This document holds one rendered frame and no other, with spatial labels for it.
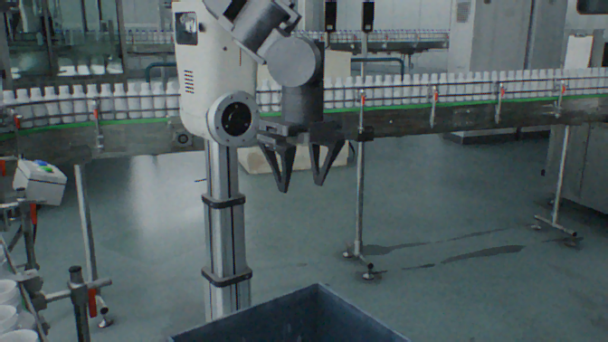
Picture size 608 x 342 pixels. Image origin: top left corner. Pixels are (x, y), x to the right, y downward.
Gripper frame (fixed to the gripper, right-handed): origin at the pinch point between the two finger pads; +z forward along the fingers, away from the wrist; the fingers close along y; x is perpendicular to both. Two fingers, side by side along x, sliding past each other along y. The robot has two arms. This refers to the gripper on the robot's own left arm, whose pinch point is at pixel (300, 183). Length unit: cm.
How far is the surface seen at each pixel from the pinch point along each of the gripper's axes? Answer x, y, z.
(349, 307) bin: 5.6, 15.7, 27.4
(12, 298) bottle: 1.9, -36.2, 7.1
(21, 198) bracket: 59, -27, 13
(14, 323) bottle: -3.7, -36.9, 7.1
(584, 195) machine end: 110, 350, 93
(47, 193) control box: 68, -21, 16
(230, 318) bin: 15.0, -3.5, 27.7
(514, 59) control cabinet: 304, 555, 4
